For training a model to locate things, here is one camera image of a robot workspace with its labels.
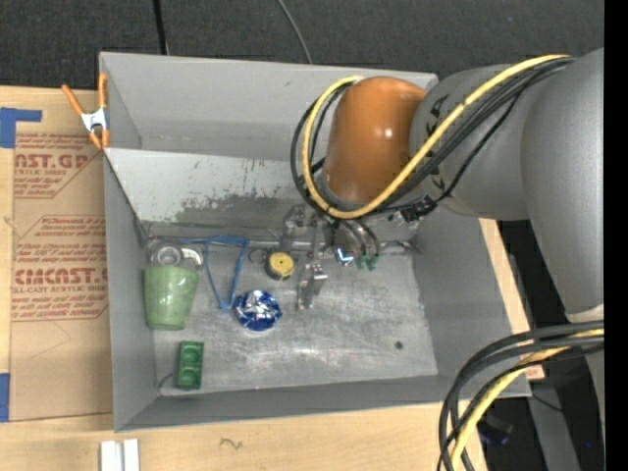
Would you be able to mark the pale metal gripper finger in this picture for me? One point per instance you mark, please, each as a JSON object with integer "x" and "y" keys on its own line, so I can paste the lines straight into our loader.
{"x": 304, "y": 295}
{"x": 318, "y": 277}

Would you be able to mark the yellow round disc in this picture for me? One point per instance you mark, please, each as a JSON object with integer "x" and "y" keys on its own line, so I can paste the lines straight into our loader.
{"x": 279, "y": 264}

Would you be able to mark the grey metal bin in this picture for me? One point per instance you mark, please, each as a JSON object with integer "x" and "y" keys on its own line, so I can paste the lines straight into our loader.
{"x": 319, "y": 331}

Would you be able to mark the blue and silver foil ball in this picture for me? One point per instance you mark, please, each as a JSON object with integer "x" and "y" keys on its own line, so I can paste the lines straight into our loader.
{"x": 256, "y": 310}

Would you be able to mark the dark green flat block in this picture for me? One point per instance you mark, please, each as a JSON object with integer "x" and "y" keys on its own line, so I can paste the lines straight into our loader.
{"x": 190, "y": 366}

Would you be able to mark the pale green cup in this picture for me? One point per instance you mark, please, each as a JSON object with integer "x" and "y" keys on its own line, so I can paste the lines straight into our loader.
{"x": 169, "y": 297}

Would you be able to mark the clear glass thing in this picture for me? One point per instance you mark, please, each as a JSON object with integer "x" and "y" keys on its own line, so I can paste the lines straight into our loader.
{"x": 169, "y": 255}

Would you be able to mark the brown cardboard board red print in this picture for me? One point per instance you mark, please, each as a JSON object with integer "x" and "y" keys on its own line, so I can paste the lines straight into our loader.
{"x": 54, "y": 351}

